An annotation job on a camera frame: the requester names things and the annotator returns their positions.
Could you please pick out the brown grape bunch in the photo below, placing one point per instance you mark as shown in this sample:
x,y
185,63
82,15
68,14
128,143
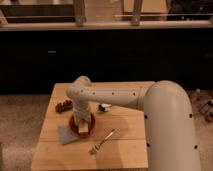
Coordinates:
x,y
63,107

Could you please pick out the silver metal fork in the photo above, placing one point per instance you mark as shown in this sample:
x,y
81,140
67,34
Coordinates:
x,y
97,146

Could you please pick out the red bowl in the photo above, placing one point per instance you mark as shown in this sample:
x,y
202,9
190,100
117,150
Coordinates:
x,y
74,128

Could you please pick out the tan eraser block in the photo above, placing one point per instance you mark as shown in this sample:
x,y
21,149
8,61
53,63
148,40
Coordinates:
x,y
83,128

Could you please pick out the grey blue cloth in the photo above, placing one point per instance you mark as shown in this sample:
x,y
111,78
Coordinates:
x,y
65,137

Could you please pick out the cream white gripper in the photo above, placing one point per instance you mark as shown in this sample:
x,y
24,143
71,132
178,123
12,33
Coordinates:
x,y
81,112

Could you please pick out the wooden railing shelf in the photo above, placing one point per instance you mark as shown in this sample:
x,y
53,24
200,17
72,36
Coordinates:
x,y
104,14

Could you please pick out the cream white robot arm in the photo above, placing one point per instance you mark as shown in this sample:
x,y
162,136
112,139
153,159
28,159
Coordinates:
x,y
169,124

